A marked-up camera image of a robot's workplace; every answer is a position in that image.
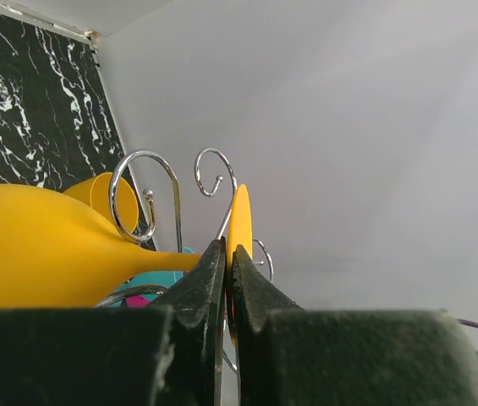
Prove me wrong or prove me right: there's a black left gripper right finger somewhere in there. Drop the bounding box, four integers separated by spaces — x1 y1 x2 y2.
232 247 478 405

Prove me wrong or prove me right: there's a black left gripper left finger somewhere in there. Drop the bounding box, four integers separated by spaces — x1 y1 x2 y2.
0 239 226 405

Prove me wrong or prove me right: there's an orange wine glass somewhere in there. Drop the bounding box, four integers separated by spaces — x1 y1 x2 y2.
63 172 140 232
0 182 255 350

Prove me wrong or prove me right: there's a magenta wine glass right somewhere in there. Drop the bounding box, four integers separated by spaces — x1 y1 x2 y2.
125 295 150 308

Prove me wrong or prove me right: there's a blue wine glass back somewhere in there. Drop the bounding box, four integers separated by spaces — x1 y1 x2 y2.
97 248 201 307

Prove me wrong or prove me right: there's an orange wine glass on rack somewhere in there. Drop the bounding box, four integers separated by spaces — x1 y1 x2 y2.
63 172 140 232

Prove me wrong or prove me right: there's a chrome wire wine glass rack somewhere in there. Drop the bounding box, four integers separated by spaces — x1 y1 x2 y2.
94 146 274 406

